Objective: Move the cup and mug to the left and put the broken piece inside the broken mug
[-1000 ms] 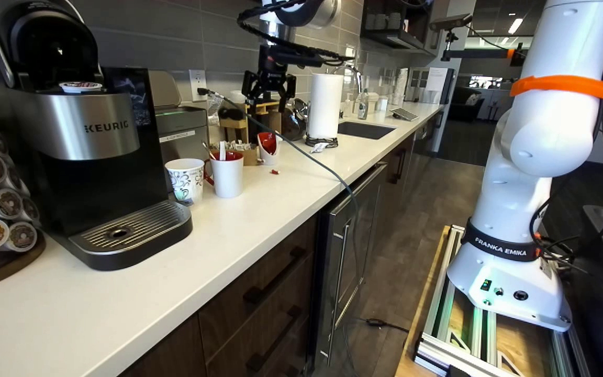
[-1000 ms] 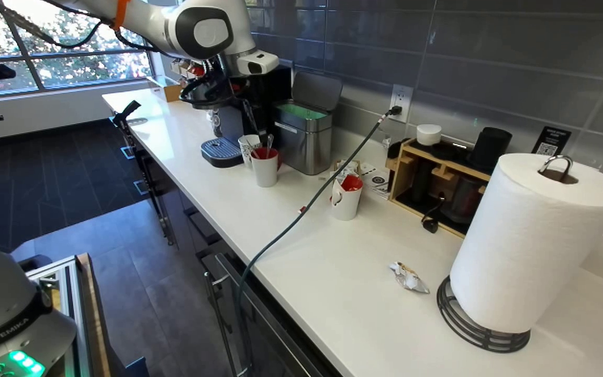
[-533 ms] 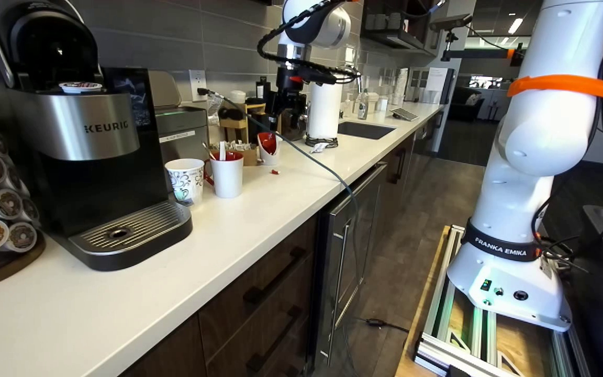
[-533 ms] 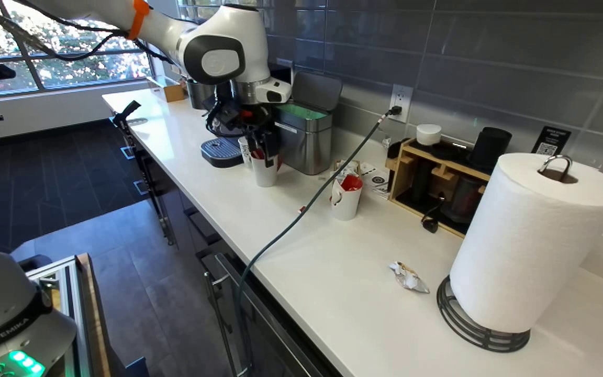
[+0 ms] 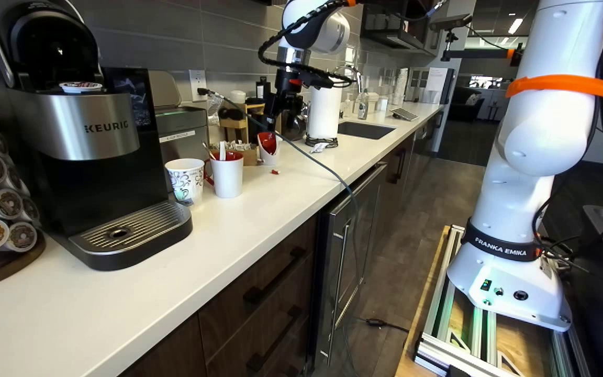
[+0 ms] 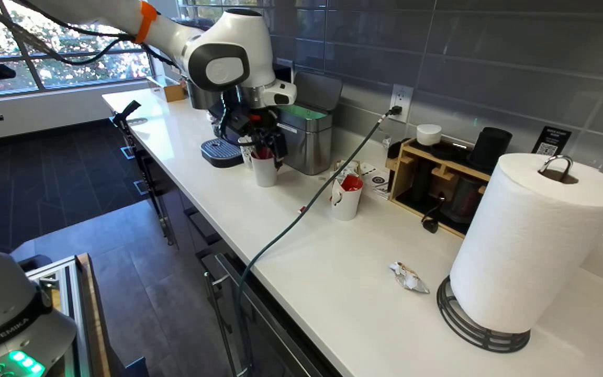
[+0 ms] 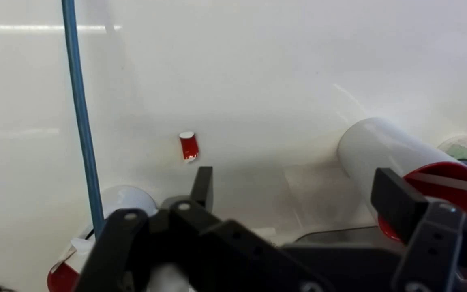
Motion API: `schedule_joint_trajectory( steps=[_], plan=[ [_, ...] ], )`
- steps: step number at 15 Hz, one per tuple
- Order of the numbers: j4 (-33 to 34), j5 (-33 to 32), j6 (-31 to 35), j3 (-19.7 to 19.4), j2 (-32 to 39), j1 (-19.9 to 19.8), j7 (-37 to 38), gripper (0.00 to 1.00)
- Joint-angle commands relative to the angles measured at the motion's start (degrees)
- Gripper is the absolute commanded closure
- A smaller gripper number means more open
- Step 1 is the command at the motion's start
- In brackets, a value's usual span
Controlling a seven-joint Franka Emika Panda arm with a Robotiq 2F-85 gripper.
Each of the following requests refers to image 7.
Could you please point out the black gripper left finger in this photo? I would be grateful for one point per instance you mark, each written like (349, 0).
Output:
(136, 243)

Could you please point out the white sugar packet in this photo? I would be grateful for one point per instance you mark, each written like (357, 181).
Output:
(173, 279)

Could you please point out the white mug red inside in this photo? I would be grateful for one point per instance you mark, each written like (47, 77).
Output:
(379, 150)

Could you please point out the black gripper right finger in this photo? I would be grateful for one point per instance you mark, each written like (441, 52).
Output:
(405, 215)

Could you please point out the small red white cup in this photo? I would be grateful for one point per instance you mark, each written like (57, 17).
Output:
(188, 146)

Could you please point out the red bowl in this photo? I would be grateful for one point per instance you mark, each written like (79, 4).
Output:
(130, 199)

